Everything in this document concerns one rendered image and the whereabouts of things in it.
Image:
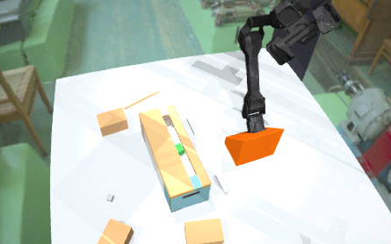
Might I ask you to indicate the green block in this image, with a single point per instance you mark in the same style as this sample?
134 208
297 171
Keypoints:
180 149

